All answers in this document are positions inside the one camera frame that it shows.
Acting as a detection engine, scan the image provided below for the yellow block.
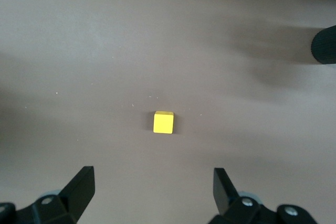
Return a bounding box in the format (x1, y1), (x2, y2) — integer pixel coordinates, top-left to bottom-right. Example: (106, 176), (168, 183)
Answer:
(153, 111), (175, 135)

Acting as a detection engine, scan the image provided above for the black foam cylinder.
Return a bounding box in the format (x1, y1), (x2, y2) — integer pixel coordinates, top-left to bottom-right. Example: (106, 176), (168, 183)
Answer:
(310, 25), (336, 66)

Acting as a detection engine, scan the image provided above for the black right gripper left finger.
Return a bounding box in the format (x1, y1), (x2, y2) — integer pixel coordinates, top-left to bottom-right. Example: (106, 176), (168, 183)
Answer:
(0, 166), (96, 224)

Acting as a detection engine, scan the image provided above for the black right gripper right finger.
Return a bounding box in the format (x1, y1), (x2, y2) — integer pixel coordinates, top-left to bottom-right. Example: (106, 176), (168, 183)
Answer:
(208, 167), (319, 224)

